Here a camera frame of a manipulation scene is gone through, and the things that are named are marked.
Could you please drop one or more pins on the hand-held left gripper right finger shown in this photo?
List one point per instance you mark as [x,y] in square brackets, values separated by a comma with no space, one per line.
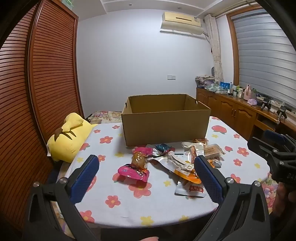
[208,178]

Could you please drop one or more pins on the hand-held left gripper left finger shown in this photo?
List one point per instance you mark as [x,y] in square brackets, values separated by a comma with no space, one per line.
[84,178]

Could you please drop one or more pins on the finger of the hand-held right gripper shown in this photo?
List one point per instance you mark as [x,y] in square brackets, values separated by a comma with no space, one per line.
[261,146]
[274,135]

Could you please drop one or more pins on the silver and orange packet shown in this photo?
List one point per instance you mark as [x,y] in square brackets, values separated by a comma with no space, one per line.
[185,173]

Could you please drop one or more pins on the pink snack packet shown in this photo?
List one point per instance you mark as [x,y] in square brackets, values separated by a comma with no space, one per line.
[131,172]

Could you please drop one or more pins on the plain silver foil packet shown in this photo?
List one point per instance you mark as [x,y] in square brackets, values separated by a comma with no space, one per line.
[159,161]

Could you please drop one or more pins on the cardboard box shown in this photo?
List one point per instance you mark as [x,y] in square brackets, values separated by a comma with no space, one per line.
[161,125]

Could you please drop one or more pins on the person's right hand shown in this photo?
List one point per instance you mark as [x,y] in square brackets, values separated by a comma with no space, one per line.
[283,199]

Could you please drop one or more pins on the small grey packet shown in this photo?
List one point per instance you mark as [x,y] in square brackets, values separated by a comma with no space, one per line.
[217,164]

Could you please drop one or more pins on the white packet with red label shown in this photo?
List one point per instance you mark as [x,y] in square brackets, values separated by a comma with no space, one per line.
[189,191]

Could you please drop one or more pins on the small black tripod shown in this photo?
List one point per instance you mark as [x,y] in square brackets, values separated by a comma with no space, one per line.
[282,111]
[266,104]

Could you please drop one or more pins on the clear packet of brown sticks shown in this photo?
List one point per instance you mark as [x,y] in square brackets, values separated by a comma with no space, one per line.
[211,150]

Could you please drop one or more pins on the red spicy snack packet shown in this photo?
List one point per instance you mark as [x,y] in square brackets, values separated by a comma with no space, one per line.
[193,154]

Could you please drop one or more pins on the orange-brown snack packet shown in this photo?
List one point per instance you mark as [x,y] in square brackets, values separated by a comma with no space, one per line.
[200,141]

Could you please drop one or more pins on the pink cap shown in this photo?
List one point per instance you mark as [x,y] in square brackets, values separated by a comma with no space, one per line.
[252,102]

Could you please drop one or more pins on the wooden sideboard cabinet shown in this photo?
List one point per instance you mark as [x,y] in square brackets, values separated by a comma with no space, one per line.
[231,113]

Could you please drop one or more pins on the yellow plush pillow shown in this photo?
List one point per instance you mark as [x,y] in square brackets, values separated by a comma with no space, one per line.
[69,136]

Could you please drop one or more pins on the white floral tablecloth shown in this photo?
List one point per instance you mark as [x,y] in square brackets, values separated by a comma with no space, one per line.
[161,208]

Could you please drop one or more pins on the small teal snack packet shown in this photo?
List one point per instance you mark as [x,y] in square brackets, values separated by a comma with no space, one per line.
[161,148]

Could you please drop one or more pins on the brown bun packet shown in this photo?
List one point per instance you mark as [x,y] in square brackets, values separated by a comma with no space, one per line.
[140,160]

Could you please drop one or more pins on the blue printed box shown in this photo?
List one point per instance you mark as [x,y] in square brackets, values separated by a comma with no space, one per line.
[223,85]

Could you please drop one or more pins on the green patterned bag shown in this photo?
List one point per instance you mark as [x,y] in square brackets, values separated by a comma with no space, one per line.
[212,88]

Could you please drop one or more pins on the grey window roller blind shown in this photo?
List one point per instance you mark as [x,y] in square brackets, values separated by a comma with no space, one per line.
[266,58]

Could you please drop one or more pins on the pile of folded clothes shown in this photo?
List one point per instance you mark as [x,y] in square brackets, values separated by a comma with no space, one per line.
[204,81]

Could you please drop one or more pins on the pale patterned curtain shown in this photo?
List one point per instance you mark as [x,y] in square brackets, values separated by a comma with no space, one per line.
[215,46]

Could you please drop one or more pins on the wooden louvered wardrobe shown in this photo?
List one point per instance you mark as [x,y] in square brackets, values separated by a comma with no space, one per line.
[46,69]

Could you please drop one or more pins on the white wall switch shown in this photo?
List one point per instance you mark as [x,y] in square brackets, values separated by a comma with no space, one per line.
[171,77]

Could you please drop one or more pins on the wall air conditioner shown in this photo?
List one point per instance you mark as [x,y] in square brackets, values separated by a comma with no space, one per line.
[182,22]

